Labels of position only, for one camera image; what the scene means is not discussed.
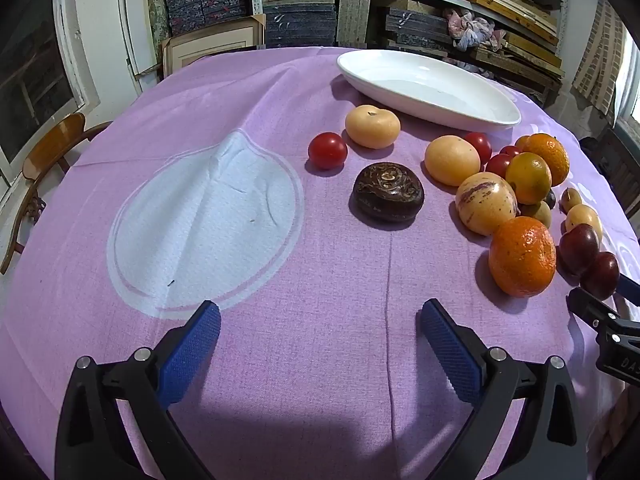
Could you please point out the small pale green fruit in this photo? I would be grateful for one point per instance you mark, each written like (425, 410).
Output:
(539, 212)

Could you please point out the round yellow fruit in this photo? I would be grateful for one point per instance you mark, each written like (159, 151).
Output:
(452, 160)

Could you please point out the striped yellow pepino melon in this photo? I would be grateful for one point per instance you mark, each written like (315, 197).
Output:
(485, 202)

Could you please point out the light wooden chair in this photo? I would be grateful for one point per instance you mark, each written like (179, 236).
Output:
(52, 142)

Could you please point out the dark red plum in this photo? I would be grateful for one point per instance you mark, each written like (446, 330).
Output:
(600, 275)
(577, 249)

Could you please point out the medium orange mandarin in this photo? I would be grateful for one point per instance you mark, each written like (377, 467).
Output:
(550, 155)

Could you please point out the dark grape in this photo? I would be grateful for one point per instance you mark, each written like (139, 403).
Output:
(550, 200)

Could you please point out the green-tinged orange mandarin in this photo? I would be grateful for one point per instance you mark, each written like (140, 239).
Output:
(527, 177)

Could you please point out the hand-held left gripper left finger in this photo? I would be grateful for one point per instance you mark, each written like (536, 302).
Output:
(192, 350)

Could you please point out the brick pattern curtain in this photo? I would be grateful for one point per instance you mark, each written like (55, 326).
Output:
(600, 55)

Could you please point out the dark brown round fruit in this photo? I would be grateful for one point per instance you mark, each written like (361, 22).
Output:
(388, 191)

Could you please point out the small brown longan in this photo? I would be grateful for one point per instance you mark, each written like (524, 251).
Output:
(570, 199)

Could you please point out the purple printed tablecloth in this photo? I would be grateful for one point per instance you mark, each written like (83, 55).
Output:
(350, 285)

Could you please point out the white framed window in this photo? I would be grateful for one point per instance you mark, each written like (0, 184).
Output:
(30, 85)

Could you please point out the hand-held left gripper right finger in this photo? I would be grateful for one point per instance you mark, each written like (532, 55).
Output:
(447, 350)

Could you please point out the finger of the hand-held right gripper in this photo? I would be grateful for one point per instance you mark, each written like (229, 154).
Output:
(631, 290)
(585, 302)

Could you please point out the white board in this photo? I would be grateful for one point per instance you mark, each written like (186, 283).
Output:
(135, 20)

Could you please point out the stack of dark grey boxes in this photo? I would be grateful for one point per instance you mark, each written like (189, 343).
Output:
(300, 25)

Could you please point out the cardboard box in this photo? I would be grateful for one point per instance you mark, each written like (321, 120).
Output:
(210, 42)

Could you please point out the upright woven box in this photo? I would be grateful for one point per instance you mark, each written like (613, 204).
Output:
(352, 20)

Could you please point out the pale peach tomato-shaped fruit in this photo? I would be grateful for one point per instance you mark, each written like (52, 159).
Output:
(372, 126)

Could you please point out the stack of yellow wooden boxes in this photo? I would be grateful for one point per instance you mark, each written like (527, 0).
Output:
(520, 45)

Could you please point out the large orange mandarin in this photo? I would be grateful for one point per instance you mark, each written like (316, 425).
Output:
(522, 257)

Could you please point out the white oval plate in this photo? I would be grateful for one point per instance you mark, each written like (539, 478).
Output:
(430, 90)

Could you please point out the bright window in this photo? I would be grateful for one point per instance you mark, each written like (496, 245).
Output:
(631, 85)

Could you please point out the pink cloth bundle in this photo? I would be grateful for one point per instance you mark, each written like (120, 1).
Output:
(472, 27)

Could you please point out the stack of dark flat boxes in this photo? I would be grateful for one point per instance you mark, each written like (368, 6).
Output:
(415, 30)

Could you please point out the stack of blue patterned boxes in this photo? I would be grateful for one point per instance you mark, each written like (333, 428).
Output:
(200, 5)

